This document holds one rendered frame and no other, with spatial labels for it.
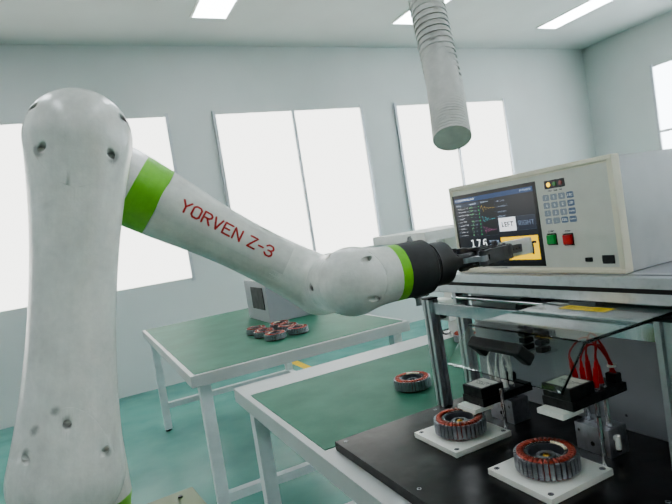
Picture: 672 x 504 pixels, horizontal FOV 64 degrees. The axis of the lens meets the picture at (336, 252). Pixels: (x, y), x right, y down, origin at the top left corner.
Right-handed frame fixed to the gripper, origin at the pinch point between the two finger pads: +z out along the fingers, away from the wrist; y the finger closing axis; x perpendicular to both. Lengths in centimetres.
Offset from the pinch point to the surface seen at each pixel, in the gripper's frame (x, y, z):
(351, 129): 116, -469, 231
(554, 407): -30.0, 3.1, 1.1
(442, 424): -36.6, -19.8, -8.3
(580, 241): -0.5, 6.2, 9.7
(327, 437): -43, -49, -24
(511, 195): 9.8, -9.1, 9.6
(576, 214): 4.5, 6.1, 9.7
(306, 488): -119, -176, 11
